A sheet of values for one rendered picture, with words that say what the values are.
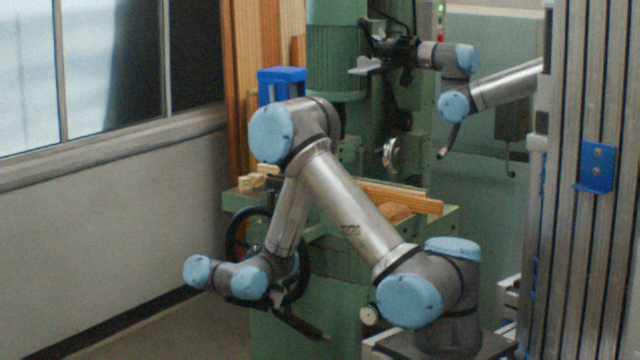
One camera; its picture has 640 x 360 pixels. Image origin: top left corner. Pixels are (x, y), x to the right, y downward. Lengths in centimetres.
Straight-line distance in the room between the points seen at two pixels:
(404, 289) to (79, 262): 214
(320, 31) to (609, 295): 115
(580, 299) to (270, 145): 69
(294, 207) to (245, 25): 207
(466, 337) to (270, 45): 257
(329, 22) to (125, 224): 163
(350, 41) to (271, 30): 173
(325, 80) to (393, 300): 95
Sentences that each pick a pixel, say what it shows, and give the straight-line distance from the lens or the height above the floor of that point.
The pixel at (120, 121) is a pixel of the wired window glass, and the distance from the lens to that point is 361.
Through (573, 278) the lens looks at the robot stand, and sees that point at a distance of 169.
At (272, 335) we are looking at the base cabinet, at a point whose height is 47.
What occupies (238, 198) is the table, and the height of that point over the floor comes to 89.
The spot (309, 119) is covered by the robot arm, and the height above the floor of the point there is 129.
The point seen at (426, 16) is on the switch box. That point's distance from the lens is 256.
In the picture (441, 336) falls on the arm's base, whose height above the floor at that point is 86.
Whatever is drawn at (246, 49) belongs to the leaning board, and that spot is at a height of 118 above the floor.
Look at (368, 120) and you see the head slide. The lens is 249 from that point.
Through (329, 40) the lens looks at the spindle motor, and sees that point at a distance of 233.
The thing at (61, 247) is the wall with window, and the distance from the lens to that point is 340.
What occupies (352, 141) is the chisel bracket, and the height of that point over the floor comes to 106.
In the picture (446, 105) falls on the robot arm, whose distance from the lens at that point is 197.
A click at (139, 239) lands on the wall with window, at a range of 370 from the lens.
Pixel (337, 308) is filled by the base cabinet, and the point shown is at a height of 62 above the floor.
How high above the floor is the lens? 161
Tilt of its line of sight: 15 degrees down
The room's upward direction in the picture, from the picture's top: straight up
